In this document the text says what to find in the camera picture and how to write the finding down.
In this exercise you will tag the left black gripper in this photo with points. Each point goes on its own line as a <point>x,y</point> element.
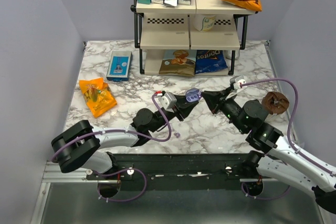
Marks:
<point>183,110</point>

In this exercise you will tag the blue Doritos bag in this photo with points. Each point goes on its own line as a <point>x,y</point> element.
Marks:
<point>210,61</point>

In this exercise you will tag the beige black shelf rack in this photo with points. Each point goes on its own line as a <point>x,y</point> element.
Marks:
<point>158,27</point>

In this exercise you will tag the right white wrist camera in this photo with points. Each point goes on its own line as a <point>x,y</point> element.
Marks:
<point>236,86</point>

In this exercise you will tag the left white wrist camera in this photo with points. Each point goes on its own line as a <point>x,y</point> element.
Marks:
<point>167,100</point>

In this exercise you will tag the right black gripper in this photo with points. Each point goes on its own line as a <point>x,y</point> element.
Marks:
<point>212,98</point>

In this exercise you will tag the white yogurt cup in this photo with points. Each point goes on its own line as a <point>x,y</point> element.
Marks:
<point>204,23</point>

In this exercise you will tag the blue razor box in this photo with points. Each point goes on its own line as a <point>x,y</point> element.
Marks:
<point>119,66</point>

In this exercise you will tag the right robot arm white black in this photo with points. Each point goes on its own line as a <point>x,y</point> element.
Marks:
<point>274,155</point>

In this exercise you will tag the orange candy bag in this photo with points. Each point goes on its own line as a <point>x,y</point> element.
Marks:
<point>97,95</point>

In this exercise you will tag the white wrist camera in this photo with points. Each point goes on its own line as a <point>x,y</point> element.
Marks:
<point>236,86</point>
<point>167,100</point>

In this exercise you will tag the lavender earbud charging case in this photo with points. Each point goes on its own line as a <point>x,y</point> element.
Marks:
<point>193,95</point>

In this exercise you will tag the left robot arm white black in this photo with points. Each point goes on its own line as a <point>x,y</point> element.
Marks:
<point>80,146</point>

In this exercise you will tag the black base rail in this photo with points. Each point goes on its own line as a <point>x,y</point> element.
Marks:
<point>134,172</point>

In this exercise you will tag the gold brown snack bag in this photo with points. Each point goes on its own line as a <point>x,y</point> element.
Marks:
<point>179,61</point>

